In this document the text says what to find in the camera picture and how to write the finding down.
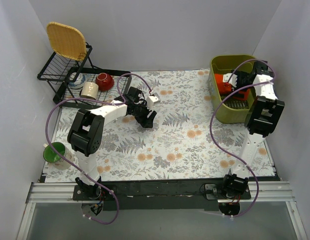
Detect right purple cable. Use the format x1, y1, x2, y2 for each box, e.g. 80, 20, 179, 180
209, 59, 277, 218

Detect green cup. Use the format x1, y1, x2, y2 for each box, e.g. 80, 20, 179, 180
43, 142, 75, 171

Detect orange t shirt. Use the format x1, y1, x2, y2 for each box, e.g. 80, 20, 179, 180
214, 73, 250, 101

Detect blue white patterned bowl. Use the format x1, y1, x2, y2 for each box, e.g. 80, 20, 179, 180
68, 73, 87, 89

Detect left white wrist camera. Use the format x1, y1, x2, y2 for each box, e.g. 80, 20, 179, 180
146, 95, 161, 109

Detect cream ceramic mug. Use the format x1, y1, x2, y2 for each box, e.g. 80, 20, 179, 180
80, 81, 99, 100

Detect black mounting base plate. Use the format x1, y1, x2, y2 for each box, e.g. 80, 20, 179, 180
72, 177, 251, 211

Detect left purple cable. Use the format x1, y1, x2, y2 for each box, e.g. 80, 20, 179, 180
44, 72, 158, 225

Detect purple cable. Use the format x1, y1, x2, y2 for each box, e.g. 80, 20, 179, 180
44, 72, 158, 225
209, 59, 277, 218

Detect olive green plastic tub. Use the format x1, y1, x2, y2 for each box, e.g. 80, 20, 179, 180
208, 54, 278, 125

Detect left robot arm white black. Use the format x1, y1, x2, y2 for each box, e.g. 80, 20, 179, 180
67, 87, 161, 200

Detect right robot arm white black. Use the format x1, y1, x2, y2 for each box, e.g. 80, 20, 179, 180
221, 61, 285, 199

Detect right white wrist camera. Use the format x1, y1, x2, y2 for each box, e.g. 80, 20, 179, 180
222, 73, 238, 88

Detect floral patterned table cloth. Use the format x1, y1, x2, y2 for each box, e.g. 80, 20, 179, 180
42, 67, 275, 183

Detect aluminium rail frame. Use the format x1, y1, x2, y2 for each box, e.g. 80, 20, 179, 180
17, 179, 307, 240

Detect black wire dish rack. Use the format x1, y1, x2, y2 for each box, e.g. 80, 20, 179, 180
37, 43, 132, 104

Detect woven yellow rattan tray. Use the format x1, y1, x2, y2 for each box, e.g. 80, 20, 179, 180
46, 22, 87, 61

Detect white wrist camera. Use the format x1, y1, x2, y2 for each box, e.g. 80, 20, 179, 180
222, 73, 238, 88
146, 95, 161, 109

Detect dark red bowl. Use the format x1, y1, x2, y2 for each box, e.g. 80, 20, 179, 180
95, 72, 114, 92

